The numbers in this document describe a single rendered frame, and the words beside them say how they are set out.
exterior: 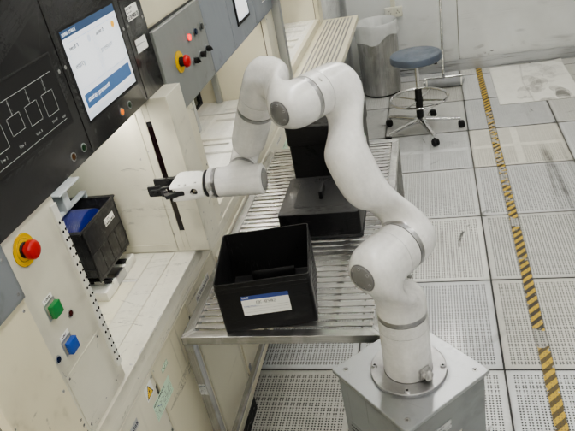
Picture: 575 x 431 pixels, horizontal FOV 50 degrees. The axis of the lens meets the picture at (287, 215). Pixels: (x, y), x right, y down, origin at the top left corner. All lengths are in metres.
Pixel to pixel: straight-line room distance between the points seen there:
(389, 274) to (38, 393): 0.75
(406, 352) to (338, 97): 0.62
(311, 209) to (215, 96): 1.37
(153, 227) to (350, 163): 0.93
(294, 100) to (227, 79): 2.11
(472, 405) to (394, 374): 0.22
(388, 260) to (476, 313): 1.69
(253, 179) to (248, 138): 0.16
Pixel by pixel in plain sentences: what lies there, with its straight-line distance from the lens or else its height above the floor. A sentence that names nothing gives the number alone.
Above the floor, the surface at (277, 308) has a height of 0.83.
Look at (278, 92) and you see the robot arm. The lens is 1.28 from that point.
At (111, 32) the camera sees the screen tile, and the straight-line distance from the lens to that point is 1.73.
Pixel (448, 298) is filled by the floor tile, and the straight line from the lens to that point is 3.07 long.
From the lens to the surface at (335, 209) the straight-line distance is 2.14.
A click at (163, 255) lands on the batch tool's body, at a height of 0.87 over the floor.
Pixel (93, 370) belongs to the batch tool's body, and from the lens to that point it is 1.55.
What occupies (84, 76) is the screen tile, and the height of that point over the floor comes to 1.57.
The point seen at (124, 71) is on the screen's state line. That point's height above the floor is 1.51.
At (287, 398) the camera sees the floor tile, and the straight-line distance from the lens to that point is 2.70.
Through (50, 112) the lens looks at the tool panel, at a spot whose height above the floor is 1.55.
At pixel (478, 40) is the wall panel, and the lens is 5.95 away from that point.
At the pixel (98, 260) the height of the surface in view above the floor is 1.00.
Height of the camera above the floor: 1.92
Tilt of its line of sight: 29 degrees down
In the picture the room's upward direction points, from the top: 12 degrees counter-clockwise
